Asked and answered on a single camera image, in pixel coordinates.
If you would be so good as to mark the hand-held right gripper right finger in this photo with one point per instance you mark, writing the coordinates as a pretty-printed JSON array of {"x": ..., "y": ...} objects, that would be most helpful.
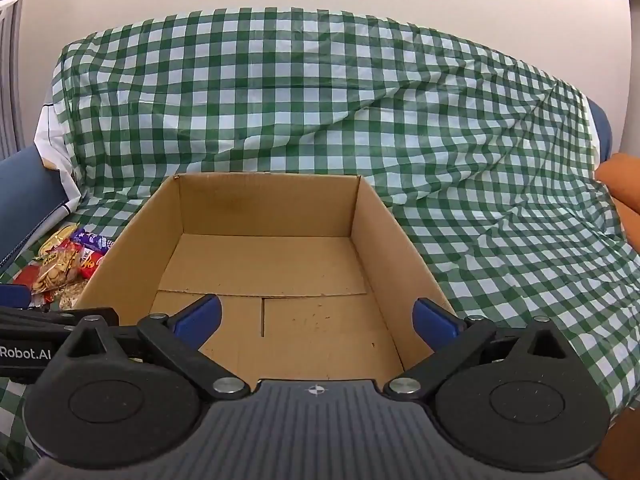
[{"x": 434, "y": 322}]

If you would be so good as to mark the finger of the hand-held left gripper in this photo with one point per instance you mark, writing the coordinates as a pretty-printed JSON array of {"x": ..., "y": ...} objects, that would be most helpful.
[{"x": 12, "y": 295}]

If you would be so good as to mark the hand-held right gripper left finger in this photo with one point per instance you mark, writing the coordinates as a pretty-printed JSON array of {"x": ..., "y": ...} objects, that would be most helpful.
[{"x": 200, "y": 316}]

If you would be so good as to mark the small red-ended snack packet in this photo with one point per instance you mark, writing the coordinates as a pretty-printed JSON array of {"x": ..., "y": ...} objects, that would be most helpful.
[{"x": 25, "y": 277}]

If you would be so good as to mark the clear cracker bag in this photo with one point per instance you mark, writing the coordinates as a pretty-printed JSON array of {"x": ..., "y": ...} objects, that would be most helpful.
[
  {"x": 52, "y": 269},
  {"x": 72, "y": 296}
]

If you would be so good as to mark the yellow snack packet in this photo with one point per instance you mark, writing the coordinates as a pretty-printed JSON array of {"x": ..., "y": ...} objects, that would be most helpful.
[{"x": 54, "y": 241}]

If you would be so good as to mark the red snack box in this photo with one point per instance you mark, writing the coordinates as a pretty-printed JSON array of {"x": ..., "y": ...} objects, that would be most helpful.
[{"x": 91, "y": 260}]

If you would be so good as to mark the cardboard box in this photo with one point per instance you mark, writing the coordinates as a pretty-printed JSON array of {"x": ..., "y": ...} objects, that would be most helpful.
[{"x": 270, "y": 265}]

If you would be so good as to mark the purple snack packet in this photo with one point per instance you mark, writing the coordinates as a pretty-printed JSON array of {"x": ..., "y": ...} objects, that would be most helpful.
[{"x": 92, "y": 240}]

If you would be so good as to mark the grey zippered cushion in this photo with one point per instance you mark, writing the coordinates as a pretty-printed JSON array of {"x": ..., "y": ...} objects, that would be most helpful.
[{"x": 50, "y": 135}]

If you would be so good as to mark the grey curtain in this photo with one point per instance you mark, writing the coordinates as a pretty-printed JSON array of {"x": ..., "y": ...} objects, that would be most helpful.
[{"x": 7, "y": 70}]

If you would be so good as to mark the green checked cloth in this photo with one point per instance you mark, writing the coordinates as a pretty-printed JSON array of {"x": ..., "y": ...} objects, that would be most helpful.
[{"x": 350, "y": 110}]

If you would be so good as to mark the orange cushion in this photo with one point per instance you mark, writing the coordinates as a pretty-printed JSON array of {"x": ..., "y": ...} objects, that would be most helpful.
[{"x": 622, "y": 175}]

